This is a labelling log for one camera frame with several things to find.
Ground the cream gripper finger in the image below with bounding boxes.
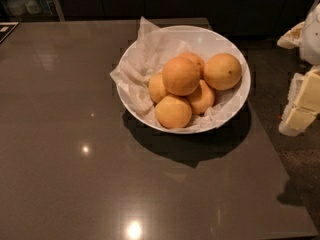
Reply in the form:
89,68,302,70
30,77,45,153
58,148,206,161
278,66,320,137
277,21,305,49

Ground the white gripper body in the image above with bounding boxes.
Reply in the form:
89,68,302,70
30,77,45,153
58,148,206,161
299,4,320,65

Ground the back hidden orange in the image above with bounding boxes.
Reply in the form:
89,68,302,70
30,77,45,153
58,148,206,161
179,52,205,78

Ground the white ceramic bowl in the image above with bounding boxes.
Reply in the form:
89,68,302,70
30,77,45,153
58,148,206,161
116,24,252,135

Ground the left small orange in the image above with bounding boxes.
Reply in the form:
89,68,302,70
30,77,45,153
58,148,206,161
148,73,169,103

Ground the white crumpled paper liner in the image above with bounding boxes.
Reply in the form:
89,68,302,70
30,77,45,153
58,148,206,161
109,16,246,132

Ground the white plastic jug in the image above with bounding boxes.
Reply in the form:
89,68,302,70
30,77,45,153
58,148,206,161
24,0,42,15
7,0,26,17

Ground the dark tray at left edge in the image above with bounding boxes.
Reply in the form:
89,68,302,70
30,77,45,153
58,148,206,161
0,22,19,43

